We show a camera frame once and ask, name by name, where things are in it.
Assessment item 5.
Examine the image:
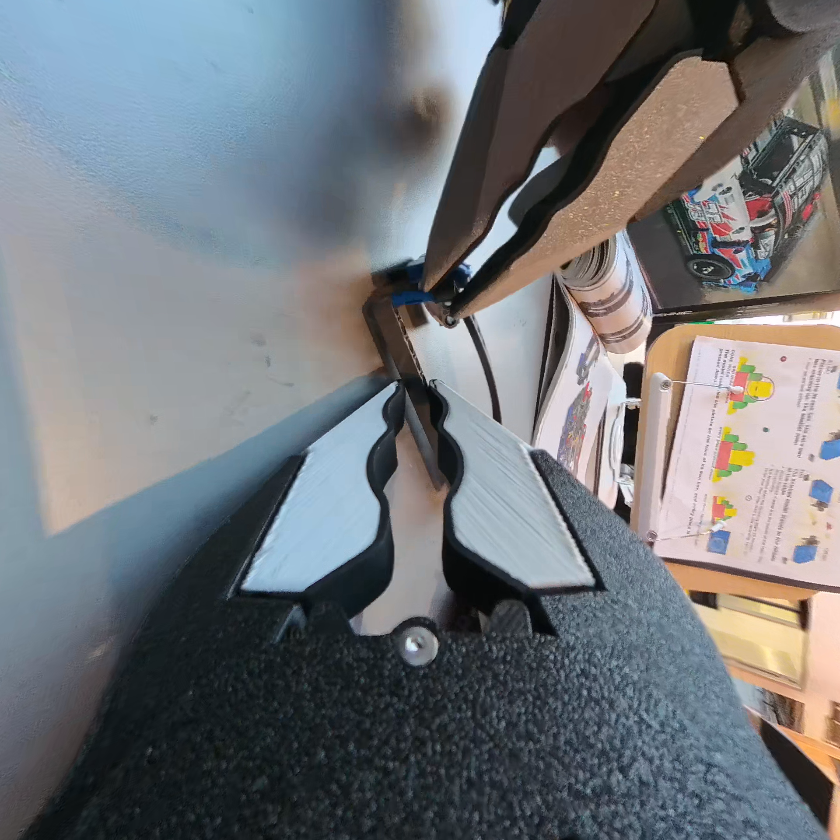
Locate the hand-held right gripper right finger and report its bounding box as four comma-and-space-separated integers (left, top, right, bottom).
428, 379, 603, 614

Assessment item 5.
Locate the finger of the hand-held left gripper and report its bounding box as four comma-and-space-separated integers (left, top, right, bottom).
423, 0, 657, 295
443, 56, 748, 326

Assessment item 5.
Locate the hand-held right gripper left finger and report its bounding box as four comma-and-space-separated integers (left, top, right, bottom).
230, 381, 406, 614

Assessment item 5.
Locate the black panel toy brick assembly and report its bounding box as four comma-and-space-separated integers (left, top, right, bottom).
362, 259, 505, 490

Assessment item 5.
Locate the grey desk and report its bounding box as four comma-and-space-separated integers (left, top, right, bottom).
0, 0, 555, 840

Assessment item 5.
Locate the black printed box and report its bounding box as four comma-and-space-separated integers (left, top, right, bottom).
626, 112, 840, 322

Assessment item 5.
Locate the open building instruction booklet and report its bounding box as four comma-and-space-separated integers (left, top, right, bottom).
530, 233, 654, 483

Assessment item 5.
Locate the printed instruction sheet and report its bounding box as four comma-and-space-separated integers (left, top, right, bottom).
656, 336, 840, 588

